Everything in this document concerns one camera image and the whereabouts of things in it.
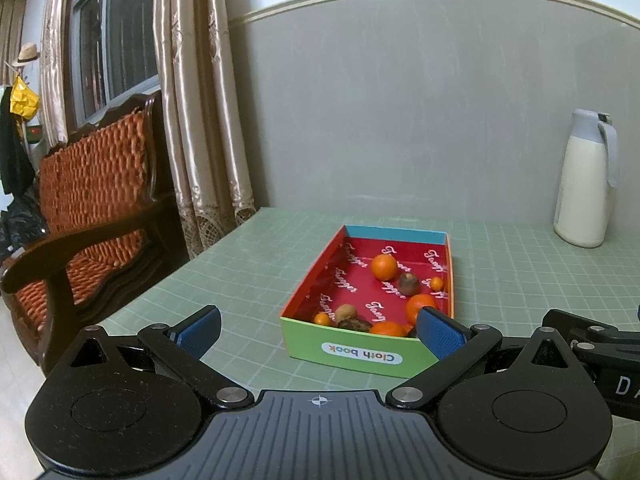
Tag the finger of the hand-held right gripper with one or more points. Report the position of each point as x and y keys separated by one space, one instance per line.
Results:
x=610 y=351
x=565 y=322

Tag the small kumquat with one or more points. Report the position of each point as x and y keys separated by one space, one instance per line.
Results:
x=436 y=283
x=321 y=319

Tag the mandarin orange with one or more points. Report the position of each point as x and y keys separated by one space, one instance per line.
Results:
x=384 y=267
x=417 y=302

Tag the cream thermos jug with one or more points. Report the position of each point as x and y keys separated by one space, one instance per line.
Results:
x=580 y=185

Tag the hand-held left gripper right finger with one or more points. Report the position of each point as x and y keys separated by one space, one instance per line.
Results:
x=440 y=337

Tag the red-orange lumpy fruit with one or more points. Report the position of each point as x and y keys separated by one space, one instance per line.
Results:
x=387 y=330

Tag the beige satin curtain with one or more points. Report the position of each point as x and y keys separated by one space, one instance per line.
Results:
x=52 y=60
x=200 y=110

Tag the brown round fruit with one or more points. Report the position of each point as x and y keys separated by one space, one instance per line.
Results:
x=408 y=284

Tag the green grid mat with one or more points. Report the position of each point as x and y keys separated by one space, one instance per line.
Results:
x=250 y=270

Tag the straw hat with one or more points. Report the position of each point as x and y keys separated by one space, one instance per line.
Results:
x=27 y=54

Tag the dark hanging clothing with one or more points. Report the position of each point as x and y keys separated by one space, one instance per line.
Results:
x=12 y=155

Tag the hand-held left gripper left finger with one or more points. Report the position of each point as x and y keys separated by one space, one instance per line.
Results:
x=200 y=332

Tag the yellow bag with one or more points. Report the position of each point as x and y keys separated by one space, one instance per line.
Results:
x=24 y=100

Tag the black bag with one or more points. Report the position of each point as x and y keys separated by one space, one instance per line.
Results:
x=20 y=227

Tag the wooden chair orange cushion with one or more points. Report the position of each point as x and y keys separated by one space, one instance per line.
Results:
x=95 y=190

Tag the dark wrinkled passion fruit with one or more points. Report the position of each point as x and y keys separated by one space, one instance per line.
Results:
x=354 y=325

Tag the window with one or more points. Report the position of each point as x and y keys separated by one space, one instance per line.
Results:
x=125 y=35

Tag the colourful cardboard box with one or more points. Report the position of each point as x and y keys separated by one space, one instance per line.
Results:
x=300 y=341

